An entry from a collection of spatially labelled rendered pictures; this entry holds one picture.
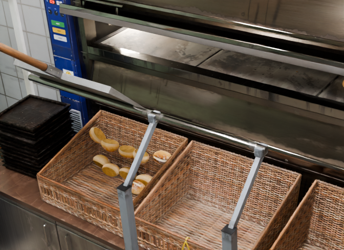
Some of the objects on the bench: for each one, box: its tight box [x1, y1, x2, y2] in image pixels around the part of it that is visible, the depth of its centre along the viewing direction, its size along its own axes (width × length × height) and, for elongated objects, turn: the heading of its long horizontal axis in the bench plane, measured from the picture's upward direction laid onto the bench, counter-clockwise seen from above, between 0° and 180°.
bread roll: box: [132, 180, 145, 195], centre depth 304 cm, size 10×7×6 cm
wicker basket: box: [134, 140, 302, 250], centre depth 270 cm, size 49×56×28 cm
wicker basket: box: [36, 110, 188, 239], centre depth 301 cm, size 49×56×28 cm
